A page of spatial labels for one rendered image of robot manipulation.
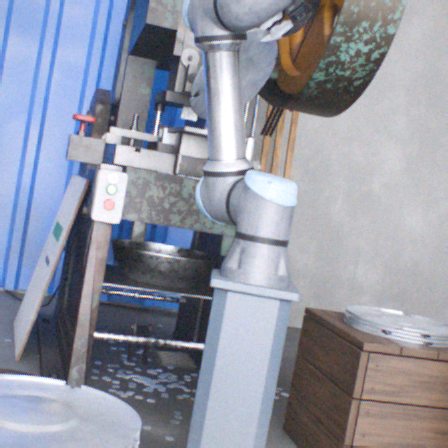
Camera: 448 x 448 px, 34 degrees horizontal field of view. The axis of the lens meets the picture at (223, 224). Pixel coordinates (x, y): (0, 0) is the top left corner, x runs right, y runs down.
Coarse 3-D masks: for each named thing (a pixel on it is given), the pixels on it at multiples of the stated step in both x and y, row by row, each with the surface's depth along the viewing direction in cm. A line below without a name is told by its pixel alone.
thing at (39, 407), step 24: (0, 384) 105; (24, 384) 107; (48, 384) 109; (0, 408) 93; (24, 408) 95; (48, 408) 97; (72, 408) 98; (96, 408) 102; (120, 408) 104; (0, 432) 87; (24, 432) 88; (48, 432) 90; (72, 432) 91; (96, 432) 93; (120, 432) 94
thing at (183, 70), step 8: (184, 40) 218; (192, 40) 219; (184, 48) 219; (192, 48) 219; (184, 56) 218; (192, 56) 218; (200, 56) 220; (176, 64) 221; (184, 64) 218; (192, 64) 218; (200, 64) 220; (176, 72) 219; (184, 72) 219; (192, 72) 217; (168, 80) 230; (176, 80) 219; (184, 80) 218; (192, 80) 216; (168, 88) 228; (176, 88) 219; (184, 88) 217
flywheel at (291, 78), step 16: (336, 0) 224; (288, 16) 264; (320, 16) 235; (336, 16) 231; (304, 32) 255; (320, 32) 233; (288, 48) 260; (304, 48) 245; (320, 48) 231; (288, 64) 254; (304, 64) 243; (288, 80) 245; (304, 80) 230
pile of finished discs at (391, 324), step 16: (352, 320) 182; (368, 320) 178; (384, 320) 184; (400, 320) 184; (416, 320) 189; (432, 320) 197; (384, 336) 175; (400, 336) 174; (416, 336) 173; (432, 336) 174
